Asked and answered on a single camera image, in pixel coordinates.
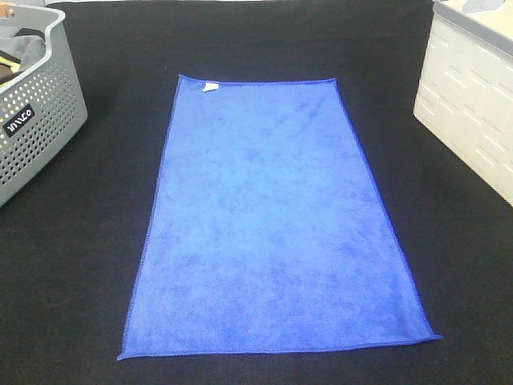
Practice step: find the blue microfiber towel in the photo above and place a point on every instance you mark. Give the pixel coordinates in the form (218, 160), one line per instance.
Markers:
(268, 233)

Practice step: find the black table cover cloth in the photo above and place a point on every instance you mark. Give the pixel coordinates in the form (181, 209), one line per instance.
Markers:
(71, 239)

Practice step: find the white slotted plastic crate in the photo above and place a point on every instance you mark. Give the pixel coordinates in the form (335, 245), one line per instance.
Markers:
(464, 94)

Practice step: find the grey perforated plastic basket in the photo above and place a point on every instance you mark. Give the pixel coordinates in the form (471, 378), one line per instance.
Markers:
(42, 108)

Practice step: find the grey towel in basket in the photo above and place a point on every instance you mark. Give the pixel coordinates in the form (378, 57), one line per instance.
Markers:
(25, 51)

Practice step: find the yellow cloth in basket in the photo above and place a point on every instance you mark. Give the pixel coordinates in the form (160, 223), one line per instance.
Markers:
(9, 65)

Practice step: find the brown cloth in basket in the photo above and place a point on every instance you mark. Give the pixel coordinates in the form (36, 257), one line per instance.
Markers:
(6, 76)

